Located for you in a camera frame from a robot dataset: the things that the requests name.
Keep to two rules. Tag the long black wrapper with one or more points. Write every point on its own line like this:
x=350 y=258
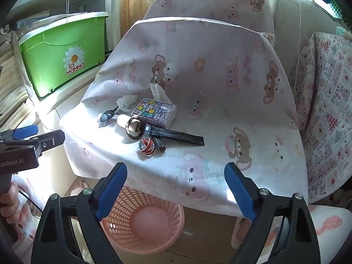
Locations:
x=181 y=138

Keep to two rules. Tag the pink white printed blanket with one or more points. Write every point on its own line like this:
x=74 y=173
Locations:
x=327 y=101

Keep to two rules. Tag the printed tissue pack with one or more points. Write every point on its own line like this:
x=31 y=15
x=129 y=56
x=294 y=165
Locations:
x=154 y=112

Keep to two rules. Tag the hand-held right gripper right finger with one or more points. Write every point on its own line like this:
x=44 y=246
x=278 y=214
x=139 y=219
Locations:
x=239 y=194

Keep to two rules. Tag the stack of books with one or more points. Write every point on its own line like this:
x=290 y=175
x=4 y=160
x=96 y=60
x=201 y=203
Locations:
x=12 y=88

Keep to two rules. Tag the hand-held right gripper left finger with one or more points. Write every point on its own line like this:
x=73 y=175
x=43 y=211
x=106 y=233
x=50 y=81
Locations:
x=112 y=194

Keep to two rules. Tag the crumpled white tissue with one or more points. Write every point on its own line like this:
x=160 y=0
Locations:
x=127 y=103

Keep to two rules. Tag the metal spoon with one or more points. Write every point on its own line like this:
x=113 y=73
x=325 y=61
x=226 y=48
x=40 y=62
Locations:
x=106 y=117

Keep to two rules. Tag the person's left hand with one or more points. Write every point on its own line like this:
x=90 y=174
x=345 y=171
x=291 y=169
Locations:
x=9 y=202

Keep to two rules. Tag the person's bare foot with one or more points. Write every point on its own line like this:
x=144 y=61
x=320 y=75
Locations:
x=79 y=187

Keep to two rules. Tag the pink plastic mesh basket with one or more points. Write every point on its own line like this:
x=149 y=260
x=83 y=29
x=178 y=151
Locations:
x=165 y=225

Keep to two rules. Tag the bear printed table cloth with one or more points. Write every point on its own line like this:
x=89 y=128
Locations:
x=209 y=93

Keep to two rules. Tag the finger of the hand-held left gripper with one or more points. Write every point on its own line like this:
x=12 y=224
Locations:
x=51 y=140
x=26 y=131

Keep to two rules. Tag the bear printed chair cover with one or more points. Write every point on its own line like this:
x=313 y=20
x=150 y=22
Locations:
x=214 y=2

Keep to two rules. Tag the white paper cup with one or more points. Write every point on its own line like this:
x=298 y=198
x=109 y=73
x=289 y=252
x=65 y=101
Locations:
x=122 y=120

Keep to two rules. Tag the person's left leg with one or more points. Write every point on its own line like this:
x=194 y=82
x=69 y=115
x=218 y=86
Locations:
x=24 y=225

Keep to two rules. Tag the green storage box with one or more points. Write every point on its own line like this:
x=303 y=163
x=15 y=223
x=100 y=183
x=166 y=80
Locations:
x=52 y=49

